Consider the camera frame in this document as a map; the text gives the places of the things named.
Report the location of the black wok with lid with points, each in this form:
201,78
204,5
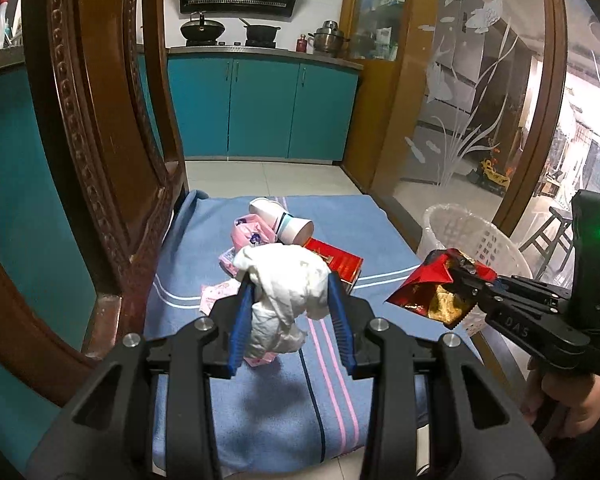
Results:
201,31

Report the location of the red small bottle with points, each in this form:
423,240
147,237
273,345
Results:
302,44

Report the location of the black cooking pot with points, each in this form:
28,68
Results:
260,36

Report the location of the person's right hand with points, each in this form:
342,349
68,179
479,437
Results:
579,395

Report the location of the white paper cup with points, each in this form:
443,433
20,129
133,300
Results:
289,230

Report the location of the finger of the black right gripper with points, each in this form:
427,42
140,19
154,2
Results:
531,290
496,304

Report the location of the stainless steel pot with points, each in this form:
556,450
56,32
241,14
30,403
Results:
328,39

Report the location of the wooden glass display cabinet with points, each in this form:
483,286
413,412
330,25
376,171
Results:
374,31

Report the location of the etched glass sliding door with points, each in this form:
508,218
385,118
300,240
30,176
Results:
478,79

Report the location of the blue striped towel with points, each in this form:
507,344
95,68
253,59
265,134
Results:
302,408

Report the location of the brown carved wooden chair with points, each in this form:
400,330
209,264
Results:
98,75

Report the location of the white tissue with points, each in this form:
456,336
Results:
290,281

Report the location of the red gold foil wrapper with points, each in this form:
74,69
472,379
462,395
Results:
444,287

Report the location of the wooden stool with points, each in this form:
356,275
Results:
553,234

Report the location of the pink plastic trash basket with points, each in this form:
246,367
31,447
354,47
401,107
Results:
452,226

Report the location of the yellow toy truck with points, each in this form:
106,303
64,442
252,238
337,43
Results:
486,176

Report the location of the teal kitchen cabinets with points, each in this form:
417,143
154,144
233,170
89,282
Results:
249,123

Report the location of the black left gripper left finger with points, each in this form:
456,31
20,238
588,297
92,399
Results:
105,430

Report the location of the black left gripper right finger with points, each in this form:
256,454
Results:
436,411

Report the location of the red cigarette box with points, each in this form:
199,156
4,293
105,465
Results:
345,264

